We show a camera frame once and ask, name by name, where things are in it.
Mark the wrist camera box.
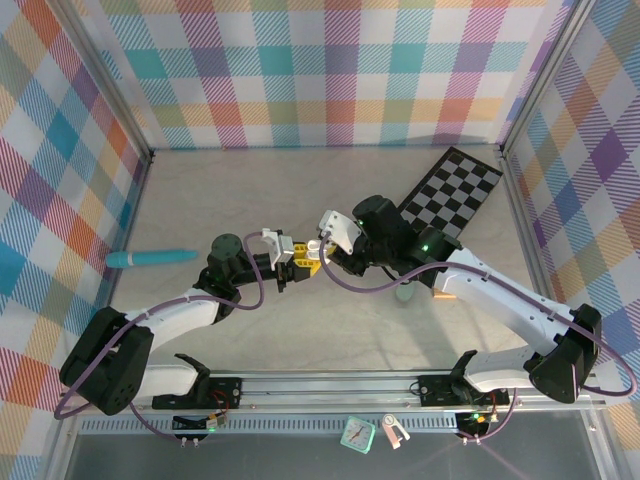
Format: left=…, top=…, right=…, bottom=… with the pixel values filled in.
left=318, top=209, right=362, bottom=257
left=260, top=227, right=297, bottom=271

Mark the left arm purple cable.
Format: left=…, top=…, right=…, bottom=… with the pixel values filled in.
left=53, top=230, right=266, bottom=445

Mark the aluminium extrusion rail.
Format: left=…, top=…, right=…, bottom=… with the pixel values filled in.
left=53, top=370, right=607, bottom=415

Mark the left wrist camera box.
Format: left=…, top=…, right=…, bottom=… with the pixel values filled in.
left=260, top=227, right=297, bottom=271

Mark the teal plastic tube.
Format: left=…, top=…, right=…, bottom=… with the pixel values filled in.
left=105, top=248, right=197, bottom=269

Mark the black grey chessboard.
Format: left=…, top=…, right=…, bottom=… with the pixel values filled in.
left=397, top=145, right=504, bottom=236

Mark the aluminium frame post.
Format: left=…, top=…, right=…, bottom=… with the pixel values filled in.
left=497, top=0, right=601, bottom=161
left=53, top=0, right=155, bottom=164

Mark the teal square alarm clock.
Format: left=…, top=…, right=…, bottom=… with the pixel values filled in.
left=339, top=415, right=376, bottom=455

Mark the pink white clip tool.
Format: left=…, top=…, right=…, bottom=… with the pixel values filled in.
left=380, top=412, right=412, bottom=450

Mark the slotted grey cable duct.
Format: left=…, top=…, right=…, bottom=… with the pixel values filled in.
left=79, top=418, right=461, bottom=435

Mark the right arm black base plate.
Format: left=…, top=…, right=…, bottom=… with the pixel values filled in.
left=417, top=373, right=511, bottom=407

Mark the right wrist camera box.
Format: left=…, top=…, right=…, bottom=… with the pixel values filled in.
left=318, top=209, right=362, bottom=257

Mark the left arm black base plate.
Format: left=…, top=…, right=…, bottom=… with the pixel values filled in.
left=151, top=377, right=244, bottom=411

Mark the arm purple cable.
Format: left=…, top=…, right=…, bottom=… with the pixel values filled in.
left=53, top=230, right=266, bottom=445
left=317, top=228, right=639, bottom=445

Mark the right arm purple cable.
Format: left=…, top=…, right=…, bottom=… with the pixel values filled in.
left=317, top=228, right=639, bottom=445

